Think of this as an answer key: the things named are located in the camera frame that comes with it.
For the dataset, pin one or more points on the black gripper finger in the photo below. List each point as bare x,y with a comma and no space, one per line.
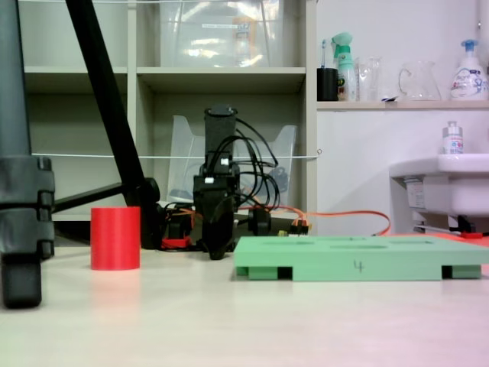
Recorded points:
221,237
214,206

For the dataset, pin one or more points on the red cylinder block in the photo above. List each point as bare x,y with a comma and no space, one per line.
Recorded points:
114,239

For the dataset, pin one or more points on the red table clamp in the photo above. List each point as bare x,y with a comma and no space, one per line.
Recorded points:
175,242

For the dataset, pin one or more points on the clear plastic file tray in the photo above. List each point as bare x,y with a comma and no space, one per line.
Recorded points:
179,153

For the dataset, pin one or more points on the beige shelf unit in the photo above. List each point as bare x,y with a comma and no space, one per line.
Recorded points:
221,74

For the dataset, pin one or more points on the green shape-sorting board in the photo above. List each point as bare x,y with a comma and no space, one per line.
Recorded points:
344,258

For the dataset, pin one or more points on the black tripod strut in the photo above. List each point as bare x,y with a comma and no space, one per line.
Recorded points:
88,197

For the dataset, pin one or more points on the clear plastic storage box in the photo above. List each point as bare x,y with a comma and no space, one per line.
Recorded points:
214,38

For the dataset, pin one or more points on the black cup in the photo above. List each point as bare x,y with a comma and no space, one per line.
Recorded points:
327,86

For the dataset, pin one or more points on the blue white toothbrush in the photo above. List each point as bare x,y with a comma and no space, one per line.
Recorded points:
324,53

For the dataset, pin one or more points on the green spray bottle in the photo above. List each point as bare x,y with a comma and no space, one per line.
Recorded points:
344,69

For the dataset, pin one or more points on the clear measuring beaker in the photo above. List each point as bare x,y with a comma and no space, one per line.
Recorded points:
370,80

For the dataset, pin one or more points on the clear glass pitcher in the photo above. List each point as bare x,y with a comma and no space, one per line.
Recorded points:
420,84

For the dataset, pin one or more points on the white sink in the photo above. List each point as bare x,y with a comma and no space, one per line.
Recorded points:
458,183

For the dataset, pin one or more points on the small sanitizer bottle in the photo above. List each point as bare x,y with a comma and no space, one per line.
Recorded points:
453,141

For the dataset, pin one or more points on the white foam soap bottle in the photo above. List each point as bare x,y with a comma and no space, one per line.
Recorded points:
469,80

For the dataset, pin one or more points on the wooden wall shelf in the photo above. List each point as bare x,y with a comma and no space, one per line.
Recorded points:
401,105

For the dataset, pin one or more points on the small red bracket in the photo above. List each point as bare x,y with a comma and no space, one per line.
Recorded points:
470,235

